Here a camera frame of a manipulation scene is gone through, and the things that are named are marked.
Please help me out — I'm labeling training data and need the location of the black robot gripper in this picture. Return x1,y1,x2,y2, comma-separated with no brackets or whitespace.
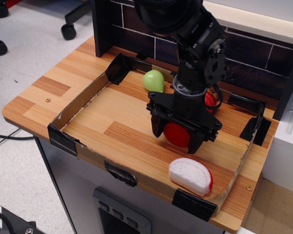
146,82,223,154

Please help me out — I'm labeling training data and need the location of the red-capped basil spice bottle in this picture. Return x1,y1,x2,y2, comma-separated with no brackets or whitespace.
163,90,218,148

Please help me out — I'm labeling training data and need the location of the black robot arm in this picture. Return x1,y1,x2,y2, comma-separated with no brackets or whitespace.
134,0,228,154

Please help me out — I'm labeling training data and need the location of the cardboard fence with black tape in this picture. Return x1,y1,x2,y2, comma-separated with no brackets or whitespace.
48,54,270,223

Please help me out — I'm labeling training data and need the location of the white and red toy cheese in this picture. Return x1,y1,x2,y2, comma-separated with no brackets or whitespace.
168,158,213,196

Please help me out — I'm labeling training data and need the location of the green toy pear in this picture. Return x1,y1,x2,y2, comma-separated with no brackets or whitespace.
143,70,164,93

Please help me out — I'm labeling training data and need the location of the grey cabinet control panel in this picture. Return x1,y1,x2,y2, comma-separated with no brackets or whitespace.
92,189,152,234

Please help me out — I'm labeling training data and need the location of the dark brick-pattern backsplash panel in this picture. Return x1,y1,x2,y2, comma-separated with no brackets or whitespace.
90,0,293,120

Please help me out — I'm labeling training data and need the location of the white side cabinet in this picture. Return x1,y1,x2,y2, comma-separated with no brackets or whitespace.
262,93,293,192

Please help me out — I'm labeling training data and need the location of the black office chair base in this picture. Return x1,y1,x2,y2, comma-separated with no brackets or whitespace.
61,0,91,40

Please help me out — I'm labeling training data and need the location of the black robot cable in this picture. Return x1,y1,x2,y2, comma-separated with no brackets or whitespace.
206,82,223,110

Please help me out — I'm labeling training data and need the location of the black floor cable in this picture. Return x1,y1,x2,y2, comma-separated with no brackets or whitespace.
0,128,35,150

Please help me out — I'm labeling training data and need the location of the black metal bracket with screw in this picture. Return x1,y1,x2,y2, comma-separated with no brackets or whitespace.
0,206,45,234

